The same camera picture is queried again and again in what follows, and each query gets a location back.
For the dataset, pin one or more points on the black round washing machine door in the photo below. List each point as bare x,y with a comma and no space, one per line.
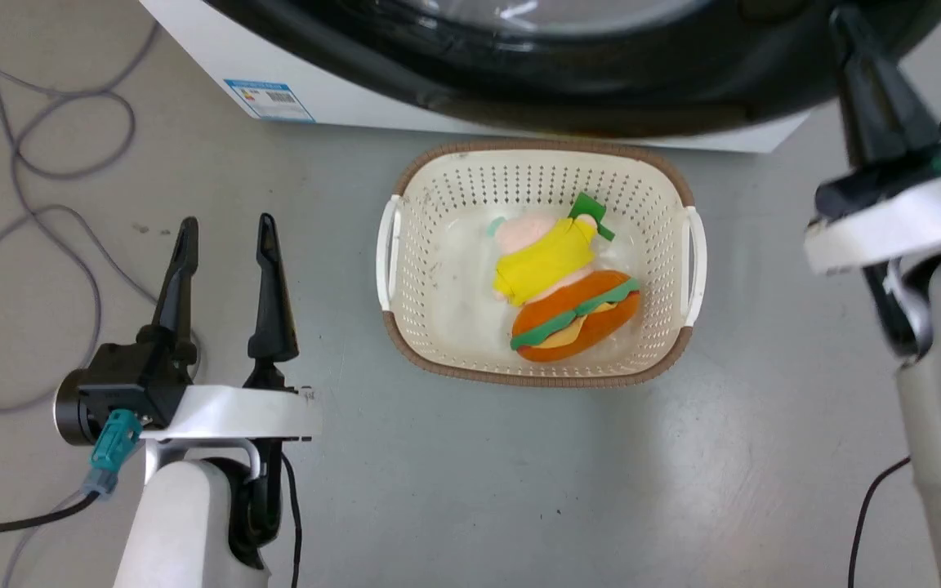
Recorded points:
585,73

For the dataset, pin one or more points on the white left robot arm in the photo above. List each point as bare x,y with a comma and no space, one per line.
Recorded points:
193,523

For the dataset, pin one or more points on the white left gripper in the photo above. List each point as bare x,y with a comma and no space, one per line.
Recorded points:
234,412

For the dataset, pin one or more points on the cream perforated laundry basket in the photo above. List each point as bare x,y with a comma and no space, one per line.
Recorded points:
446,269

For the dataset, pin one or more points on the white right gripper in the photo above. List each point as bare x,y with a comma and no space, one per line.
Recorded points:
895,224

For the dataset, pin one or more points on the white washing machine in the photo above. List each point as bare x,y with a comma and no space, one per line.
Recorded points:
315,77

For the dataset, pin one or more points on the doll with yellow shirt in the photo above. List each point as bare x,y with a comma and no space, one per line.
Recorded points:
548,257

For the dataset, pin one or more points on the plush hamburger toy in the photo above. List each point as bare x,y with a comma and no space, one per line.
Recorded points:
577,318

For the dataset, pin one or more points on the blue energy label sticker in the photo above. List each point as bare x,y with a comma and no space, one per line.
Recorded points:
268,100

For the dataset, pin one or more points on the black left wrist camera block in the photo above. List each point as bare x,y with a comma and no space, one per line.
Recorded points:
115,384

